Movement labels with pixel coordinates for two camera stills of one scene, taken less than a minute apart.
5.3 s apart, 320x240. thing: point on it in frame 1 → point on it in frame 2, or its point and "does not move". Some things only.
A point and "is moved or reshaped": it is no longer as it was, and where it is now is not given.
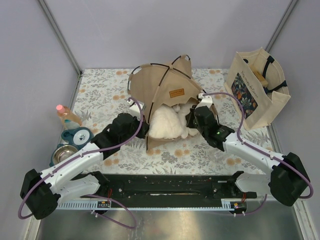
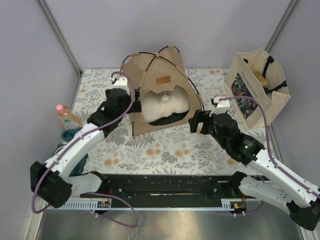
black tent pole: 187,75 → 125,58
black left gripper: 144,129 → 135,107
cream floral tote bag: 258,83 does not move
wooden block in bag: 259,75 does not move
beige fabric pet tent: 151,83 is moved or reshaped
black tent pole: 161,85 → 146,70
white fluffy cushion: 168,122 → 154,107
